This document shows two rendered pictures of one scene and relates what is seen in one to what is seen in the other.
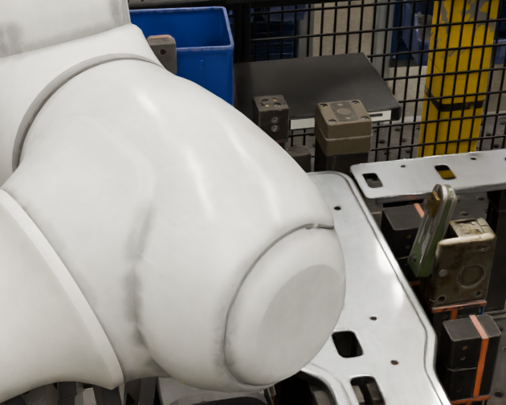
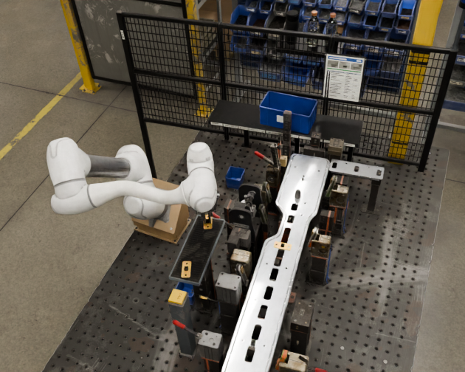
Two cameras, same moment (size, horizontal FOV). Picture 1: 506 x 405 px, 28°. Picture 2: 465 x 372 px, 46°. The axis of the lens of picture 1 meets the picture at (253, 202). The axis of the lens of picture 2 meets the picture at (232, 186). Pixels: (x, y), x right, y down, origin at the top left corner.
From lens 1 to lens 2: 1.70 m
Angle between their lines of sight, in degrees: 27
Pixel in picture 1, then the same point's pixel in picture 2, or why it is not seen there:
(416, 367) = (305, 218)
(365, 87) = (353, 134)
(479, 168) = (367, 170)
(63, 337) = (183, 200)
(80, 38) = (200, 162)
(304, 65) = (341, 121)
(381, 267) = (317, 190)
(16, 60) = (192, 163)
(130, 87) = (199, 173)
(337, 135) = (331, 149)
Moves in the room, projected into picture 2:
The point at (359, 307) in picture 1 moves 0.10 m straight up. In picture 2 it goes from (303, 199) to (304, 185)
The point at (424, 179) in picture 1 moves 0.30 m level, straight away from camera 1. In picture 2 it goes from (348, 169) to (376, 140)
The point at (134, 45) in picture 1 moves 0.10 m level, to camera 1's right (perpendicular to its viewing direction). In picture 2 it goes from (207, 164) to (229, 173)
